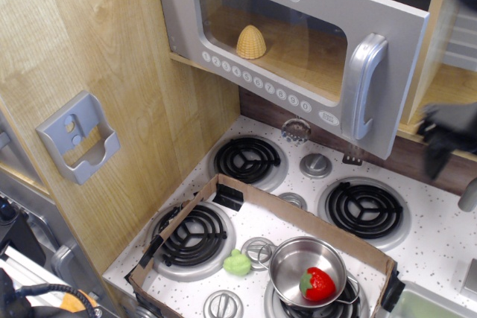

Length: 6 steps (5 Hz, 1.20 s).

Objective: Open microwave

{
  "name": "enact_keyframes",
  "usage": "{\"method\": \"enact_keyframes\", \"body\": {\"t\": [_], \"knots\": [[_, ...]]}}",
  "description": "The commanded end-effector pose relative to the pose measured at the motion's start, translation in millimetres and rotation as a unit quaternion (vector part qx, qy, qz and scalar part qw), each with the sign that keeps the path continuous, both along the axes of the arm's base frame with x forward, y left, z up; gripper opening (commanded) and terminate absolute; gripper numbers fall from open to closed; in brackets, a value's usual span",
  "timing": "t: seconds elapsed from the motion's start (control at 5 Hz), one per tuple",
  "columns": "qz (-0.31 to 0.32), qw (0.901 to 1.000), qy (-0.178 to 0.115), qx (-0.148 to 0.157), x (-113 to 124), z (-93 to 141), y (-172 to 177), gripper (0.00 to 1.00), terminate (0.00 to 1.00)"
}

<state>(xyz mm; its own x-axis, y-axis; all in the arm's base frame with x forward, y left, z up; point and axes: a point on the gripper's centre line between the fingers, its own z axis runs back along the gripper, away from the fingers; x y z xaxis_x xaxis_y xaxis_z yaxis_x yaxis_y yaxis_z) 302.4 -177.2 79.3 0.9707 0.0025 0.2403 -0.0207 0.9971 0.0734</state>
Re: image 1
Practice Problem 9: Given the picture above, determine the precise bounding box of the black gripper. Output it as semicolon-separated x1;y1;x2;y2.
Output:
417;102;476;179

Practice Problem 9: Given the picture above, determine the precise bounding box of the grey toy microwave door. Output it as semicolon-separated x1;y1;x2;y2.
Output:
161;0;429;159

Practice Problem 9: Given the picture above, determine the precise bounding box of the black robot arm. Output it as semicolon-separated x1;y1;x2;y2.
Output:
417;0;476;180

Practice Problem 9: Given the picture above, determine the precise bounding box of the grey toy faucet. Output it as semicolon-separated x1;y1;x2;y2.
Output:
458;178;477;212

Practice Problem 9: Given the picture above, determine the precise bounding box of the back right stove burner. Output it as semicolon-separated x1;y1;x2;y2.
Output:
317;177;411;251

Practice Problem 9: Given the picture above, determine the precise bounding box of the stove burner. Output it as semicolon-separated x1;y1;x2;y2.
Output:
207;135;288;192
264;276;370;318
153;203;236;282
317;177;411;251

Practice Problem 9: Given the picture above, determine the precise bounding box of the hanging steel spatula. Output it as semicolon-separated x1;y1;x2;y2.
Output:
342;143;366;166

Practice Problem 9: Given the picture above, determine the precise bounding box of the brown cardboard fence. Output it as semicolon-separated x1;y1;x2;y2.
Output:
127;174;395;317

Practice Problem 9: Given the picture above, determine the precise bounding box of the grey back stove knob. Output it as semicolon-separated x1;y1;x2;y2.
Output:
300;153;332;179

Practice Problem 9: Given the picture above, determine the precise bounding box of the grey stove knob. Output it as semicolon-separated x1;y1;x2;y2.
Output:
203;290;244;318
300;153;332;179
241;237;276;271

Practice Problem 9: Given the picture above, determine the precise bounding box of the toy sink basin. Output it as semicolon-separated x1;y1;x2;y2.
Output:
387;282;476;318

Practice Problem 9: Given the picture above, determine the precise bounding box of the small grey centre knob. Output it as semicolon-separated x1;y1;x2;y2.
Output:
278;192;308;211

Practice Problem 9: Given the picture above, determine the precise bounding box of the front right stove burner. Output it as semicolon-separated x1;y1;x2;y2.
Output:
264;276;370;318

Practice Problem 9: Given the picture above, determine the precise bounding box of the red toy strawberry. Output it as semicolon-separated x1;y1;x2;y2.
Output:
299;267;336;302

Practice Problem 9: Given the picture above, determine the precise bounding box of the steel toy pot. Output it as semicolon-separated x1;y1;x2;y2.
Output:
257;236;360;310

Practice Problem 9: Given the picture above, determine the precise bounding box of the back left stove burner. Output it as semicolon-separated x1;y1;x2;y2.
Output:
207;135;288;192

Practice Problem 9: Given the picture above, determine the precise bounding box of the grey middle stove knob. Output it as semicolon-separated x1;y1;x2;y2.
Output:
241;237;276;271

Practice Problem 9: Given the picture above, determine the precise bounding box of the yellow toy corn piece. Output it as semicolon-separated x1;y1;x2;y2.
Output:
236;25;267;60

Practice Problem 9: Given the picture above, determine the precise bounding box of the green toy vegetable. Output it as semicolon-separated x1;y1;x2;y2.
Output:
223;249;251;277

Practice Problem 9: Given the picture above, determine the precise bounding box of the grey front stove knob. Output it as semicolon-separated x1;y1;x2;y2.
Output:
203;290;244;318

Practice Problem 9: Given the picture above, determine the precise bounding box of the front left stove burner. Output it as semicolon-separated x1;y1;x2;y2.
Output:
153;203;236;282

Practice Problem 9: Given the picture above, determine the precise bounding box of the orange object bottom left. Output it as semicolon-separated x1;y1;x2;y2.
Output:
60;290;98;313

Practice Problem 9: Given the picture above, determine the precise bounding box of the grey wall phone holder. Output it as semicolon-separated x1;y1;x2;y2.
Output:
36;91;121;185

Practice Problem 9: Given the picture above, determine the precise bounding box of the grey oven door handle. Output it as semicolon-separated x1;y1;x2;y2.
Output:
51;245;80;285

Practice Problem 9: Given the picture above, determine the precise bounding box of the black cable bottom left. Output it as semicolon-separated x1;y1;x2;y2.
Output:
0;267;96;318

